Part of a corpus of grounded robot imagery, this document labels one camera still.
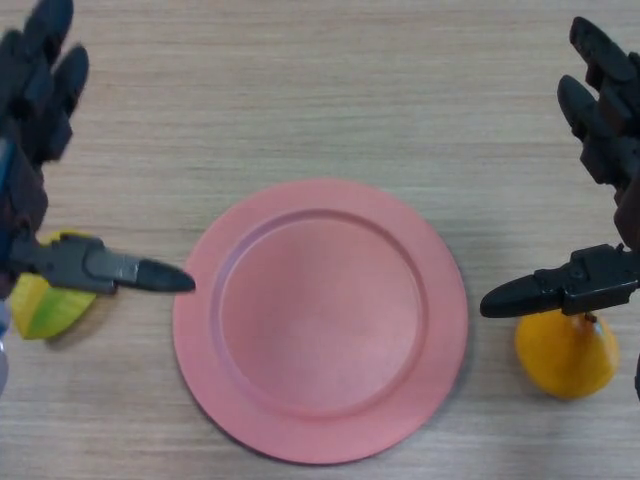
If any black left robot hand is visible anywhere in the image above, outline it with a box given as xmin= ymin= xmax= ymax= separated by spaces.
xmin=0 ymin=0 xmax=196 ymax=301

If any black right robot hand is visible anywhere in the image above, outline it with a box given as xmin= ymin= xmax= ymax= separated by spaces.
xmin=478 ymin=16 xmax=640 ymax=319

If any yellow green starfruit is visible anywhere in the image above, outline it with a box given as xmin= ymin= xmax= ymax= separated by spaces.
xmin=10 ymin=229 xmax=99 ymax=342

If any pink round plate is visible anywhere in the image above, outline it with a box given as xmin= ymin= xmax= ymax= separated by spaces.
xmin=172 ymin=178 xmax=470 ymax=464

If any orange yellow pear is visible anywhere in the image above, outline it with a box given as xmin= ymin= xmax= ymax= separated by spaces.
xmin=514 ymin=309 xmax=621 ymax=400

